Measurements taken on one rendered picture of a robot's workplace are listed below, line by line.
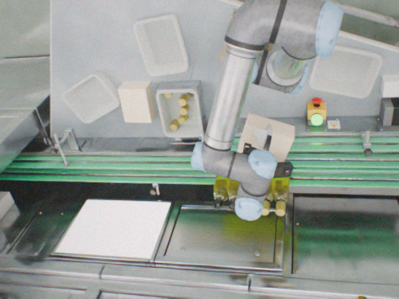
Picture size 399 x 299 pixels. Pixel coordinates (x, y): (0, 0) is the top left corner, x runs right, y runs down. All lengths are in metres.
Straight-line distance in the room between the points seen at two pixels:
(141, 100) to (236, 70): 0.84
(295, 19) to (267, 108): 0.86
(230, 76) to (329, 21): 0.25
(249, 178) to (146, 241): 0.71
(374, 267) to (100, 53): 1.33
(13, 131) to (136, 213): 0.64
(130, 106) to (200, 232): 0.60
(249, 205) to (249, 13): 0.49
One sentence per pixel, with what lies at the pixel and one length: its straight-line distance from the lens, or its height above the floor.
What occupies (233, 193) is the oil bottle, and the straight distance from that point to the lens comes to 1.61.
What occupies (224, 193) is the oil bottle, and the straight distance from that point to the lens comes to 1.61.
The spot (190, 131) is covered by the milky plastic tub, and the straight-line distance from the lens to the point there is 1.80.
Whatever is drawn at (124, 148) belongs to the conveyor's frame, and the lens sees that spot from 1.92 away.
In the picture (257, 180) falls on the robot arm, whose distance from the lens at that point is 1.10.
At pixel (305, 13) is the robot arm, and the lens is 0.96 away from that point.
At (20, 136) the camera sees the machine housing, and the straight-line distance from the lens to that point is 2.03.
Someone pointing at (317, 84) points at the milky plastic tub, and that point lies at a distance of 1.65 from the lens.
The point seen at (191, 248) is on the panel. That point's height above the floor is 1.24.
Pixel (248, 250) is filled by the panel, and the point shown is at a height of 1.23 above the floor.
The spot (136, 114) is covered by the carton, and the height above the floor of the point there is 0.82.
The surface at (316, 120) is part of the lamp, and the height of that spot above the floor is 0.85.
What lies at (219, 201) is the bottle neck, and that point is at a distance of 1.59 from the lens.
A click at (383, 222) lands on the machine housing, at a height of 1.03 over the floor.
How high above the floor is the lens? 2.29
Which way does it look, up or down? 53 degrees down
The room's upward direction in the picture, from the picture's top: 161 degrees counter-clockwise
